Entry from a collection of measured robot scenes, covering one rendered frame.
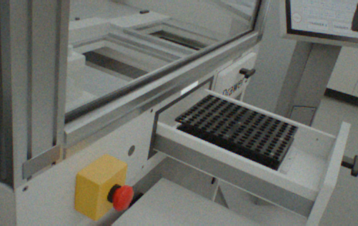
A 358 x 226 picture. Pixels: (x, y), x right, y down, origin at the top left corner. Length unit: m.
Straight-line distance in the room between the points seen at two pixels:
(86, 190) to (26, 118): 0.17
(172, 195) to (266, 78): 1.87
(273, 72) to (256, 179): 1.89
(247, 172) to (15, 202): 0.40
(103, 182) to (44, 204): 0.08
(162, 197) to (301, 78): 1.09
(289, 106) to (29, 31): 1.47
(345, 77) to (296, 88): 2.15
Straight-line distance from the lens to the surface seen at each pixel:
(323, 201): 0.68
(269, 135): 0.81
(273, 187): 0.71
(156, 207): 0.76
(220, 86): 1.00
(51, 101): 0.47
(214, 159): 0.72
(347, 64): 3.84
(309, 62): 1.71
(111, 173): 0.57
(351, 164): 0.79
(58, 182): 0.55
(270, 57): 2.54
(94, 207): 0.58
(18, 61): 0.42
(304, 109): 1.81
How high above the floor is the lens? 1.26
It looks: 26 degrees down
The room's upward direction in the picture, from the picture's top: 11 degrees clockwise
